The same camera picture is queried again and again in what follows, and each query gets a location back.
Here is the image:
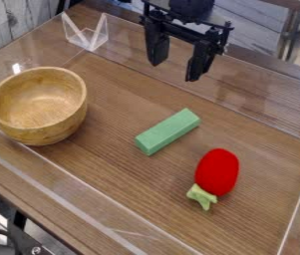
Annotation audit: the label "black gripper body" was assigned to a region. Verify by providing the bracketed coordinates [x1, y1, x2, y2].
[140, 0, 234, 55]

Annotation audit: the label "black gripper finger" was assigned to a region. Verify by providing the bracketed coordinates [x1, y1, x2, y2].
[184, 41, 215, 82]
[144, 20, 168, 66]

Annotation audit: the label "red plush fruit green leaves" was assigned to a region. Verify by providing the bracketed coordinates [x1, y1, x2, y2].
[186, 148, 239, 211]

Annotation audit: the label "metal table leg background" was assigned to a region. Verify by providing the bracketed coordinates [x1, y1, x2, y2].
[275, 10, 300, 63]

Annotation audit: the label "green rectangular block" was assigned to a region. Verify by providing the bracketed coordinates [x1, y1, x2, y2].
[135, 109, 200, 155]

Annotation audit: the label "wooden bowl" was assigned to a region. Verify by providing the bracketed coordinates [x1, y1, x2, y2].
[0, 67, 87, 146]

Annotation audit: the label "clear acrylic corner bracket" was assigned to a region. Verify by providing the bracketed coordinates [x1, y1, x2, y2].
[60, 13, 108, 52]

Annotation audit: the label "black table frame bracket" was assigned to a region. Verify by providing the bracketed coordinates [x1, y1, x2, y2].
[7, 210, 53, 255]

